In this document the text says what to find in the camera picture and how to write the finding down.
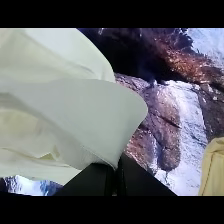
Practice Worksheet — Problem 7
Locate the yellow garment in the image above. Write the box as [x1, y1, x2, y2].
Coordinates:
[198, 136, 224, 197]

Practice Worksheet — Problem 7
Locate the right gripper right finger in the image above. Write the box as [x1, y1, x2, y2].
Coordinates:
[117, 153, 178, 197]

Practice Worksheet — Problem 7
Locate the white shirt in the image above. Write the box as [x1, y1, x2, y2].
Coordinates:
[0, 28, 149, 186]

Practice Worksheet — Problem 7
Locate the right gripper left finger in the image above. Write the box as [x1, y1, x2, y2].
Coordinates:
[54, 162, 117, 197]

